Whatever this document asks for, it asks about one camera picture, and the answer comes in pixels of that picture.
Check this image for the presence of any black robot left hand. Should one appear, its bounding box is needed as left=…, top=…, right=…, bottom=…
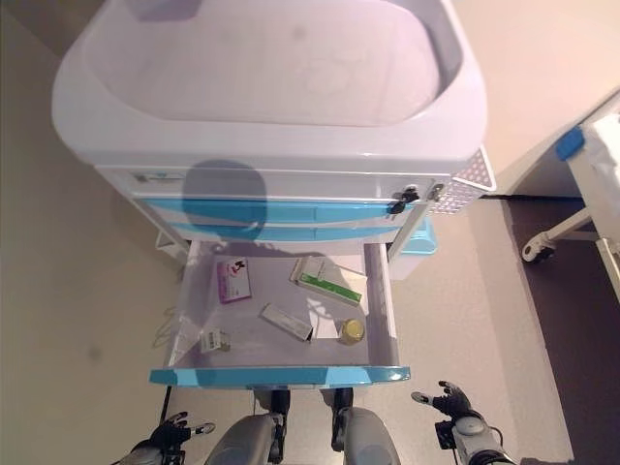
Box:
left=144, top=411, right=217, bottom=454

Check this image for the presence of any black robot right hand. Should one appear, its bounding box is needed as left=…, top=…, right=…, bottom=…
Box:
left=410, top=380, right=474, bottom=418

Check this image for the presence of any small green white medicine box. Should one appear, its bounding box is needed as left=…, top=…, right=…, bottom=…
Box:
left=200, top=328, right=233, bottom=354

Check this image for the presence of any white drawer with blue handle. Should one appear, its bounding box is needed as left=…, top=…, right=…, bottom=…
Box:
left=164, top=220, right=408, bottom=243
left=133, top=196, right=418, bottom=224
left=147, top=239, right=412, bottom=388

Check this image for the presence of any long silver medicine box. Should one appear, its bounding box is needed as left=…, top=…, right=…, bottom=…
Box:
left=258, top=303, right=315, bottom=344

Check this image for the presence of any purple pink medicine box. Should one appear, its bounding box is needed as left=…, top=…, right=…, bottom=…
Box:
left=215, top=258, right=254, bottom=305

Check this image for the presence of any long green striped medicine box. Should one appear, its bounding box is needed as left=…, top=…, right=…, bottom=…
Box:
left=294, top=273, right=364, bottom=307

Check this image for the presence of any silver robot right leg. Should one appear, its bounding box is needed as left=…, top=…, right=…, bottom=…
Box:
left=322, top=387, right=393, bottom=465

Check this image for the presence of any small yellow jar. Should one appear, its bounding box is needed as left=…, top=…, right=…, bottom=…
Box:
left=337, top=318, right=365, bottom=346

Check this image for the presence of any waste bin with blue lid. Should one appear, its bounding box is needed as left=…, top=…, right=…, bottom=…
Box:
left=387, top=220, right=440, bottom=282

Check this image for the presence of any bed caster wheel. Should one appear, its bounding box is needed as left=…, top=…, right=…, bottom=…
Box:
left=520, top=236, right=558, bottom=265

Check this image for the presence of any black key bunch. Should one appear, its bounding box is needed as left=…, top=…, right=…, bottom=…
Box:
left=389, top=185, right=420, bottom=214

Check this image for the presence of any white perforated side basket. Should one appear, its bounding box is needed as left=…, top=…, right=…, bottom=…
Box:
left=430, top=147, right=498, bottom=214

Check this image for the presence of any green white cart label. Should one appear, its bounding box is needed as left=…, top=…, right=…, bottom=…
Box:
left=133, top=171, right=185, bottom=185

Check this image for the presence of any blue bed corner bumper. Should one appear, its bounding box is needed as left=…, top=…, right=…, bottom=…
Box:
left=554, top=125, right=586, bottom=161

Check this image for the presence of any white covered bed mattress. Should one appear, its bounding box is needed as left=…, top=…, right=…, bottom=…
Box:
left=566, top=110, right=620, bottom=233

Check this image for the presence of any white medical cart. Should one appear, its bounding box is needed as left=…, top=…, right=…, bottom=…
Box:
left=50, top=0, right=490, bottom=265

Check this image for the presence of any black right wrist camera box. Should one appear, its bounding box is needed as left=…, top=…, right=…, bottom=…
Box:
left=434, top=419, right=454, bottom=450

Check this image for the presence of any white hospital bed frame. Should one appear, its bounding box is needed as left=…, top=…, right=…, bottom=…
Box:
left=498, top=84, right=620, bottom=296

